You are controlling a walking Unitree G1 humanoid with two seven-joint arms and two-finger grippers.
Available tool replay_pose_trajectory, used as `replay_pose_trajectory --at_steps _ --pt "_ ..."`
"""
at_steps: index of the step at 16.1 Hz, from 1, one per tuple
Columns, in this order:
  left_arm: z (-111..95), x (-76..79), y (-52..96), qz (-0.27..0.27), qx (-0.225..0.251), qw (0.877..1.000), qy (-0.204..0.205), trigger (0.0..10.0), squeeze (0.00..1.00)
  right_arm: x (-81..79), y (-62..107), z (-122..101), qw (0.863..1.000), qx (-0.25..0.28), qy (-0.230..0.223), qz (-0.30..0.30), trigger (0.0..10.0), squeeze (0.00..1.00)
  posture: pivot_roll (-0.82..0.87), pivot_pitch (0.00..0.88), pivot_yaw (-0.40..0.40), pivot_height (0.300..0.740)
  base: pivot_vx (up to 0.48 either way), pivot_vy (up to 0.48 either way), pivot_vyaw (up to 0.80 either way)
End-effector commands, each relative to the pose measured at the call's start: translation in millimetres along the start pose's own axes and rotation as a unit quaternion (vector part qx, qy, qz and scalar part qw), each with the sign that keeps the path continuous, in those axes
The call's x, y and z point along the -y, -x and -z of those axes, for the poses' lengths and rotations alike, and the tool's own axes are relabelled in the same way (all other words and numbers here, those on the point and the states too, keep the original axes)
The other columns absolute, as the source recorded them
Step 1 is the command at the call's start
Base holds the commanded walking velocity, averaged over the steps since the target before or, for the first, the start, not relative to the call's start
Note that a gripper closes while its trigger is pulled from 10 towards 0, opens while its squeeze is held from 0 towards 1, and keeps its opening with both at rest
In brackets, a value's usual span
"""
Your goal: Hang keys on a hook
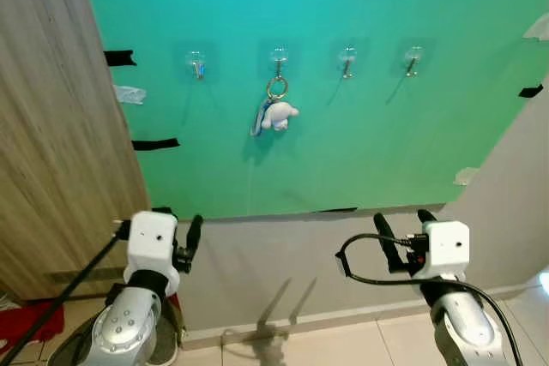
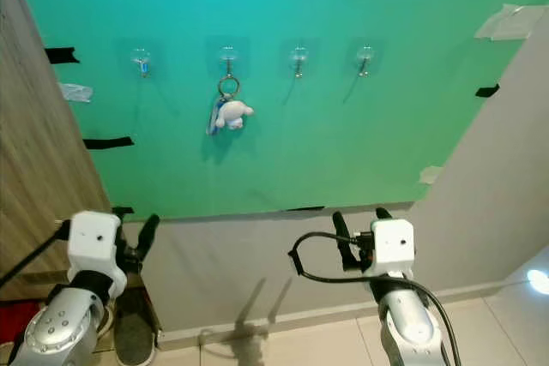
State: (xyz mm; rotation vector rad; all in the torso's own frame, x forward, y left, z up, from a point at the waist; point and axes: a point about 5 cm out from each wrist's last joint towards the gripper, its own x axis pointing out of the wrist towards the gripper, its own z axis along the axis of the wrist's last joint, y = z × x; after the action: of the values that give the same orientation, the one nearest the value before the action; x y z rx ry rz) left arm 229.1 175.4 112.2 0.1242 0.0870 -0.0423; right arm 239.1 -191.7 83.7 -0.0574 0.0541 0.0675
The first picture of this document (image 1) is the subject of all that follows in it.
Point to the green backdrop sheet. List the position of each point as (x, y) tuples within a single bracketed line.
[(386, 126)]

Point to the clear tape piece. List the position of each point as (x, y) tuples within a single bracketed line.
[(466, 176), (539, 28), (129, 94)]

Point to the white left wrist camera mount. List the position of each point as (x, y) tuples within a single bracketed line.
[(153, 242)]

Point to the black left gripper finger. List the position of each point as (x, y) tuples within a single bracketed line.
[(196, 233), (161, 212)]

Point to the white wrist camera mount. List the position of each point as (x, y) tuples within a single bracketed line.
[(153, 242), (448, 248)]

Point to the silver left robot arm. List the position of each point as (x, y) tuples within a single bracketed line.
[(124, 327)]

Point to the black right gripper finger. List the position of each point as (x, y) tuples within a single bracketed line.
[(388, 242), (426, 216)]

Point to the red cloth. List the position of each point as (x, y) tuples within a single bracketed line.
[(30, 323)]

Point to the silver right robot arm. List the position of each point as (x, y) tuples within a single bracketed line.
[(463, 327)]

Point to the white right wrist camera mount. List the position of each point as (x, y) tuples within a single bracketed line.
[(448, 248)]

